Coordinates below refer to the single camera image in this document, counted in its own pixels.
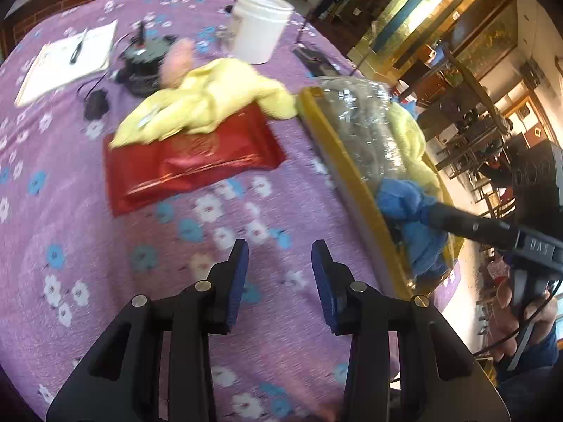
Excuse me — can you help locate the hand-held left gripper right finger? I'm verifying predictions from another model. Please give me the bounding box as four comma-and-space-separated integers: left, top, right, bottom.
311, 239, 511, 422

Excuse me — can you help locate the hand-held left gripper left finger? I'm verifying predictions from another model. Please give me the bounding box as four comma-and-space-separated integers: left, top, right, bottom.
46, 238, 250, 422

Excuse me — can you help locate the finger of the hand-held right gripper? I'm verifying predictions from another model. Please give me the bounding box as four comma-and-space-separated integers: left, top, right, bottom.
426, 201, 526, 252

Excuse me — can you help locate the blue towel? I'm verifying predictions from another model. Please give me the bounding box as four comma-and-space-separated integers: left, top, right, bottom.
376, 177, 450, 279

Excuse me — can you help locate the translucent plastic zip bag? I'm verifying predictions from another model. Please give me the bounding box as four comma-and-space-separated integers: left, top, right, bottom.
296, 76, 464, 302

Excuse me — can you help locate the person's right hand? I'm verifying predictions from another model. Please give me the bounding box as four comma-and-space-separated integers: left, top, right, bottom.
486, 279, 559, 361

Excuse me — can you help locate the dark wooden chair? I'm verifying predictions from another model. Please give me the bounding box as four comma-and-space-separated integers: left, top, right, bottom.
433, 97, 517, 212

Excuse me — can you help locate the red foil package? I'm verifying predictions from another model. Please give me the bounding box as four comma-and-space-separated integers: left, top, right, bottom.
103, 103, 287, 218

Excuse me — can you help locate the purple floral tablecloth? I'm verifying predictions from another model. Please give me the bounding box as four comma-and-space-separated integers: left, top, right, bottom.
0, 0, 462, 422

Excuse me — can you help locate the yellow towel with white tag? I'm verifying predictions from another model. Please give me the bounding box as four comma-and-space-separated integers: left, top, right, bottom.
109, 57, 296, 149

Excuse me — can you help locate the gold framed panel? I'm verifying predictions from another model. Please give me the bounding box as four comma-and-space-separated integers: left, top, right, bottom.
347, 0, 520, 75

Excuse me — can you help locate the dark smartphone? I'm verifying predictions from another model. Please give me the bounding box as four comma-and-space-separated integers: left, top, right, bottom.
292, 45, 341, 81

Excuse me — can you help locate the black electronic device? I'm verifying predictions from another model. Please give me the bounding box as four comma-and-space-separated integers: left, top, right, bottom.
113, 21, 177, 96

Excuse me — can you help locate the white plastic jar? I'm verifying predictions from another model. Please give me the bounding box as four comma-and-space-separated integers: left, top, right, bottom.
231, 0, 295, 65

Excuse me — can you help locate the white paper notebook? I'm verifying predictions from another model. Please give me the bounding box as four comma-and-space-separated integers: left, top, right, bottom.
14, 20, 119, 107

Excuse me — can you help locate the black pen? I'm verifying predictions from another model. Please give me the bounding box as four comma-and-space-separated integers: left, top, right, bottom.
70, 27, 89, 64

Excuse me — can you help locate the black charger cable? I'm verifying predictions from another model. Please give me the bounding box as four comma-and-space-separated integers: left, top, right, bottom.
77, 72, 110, 120

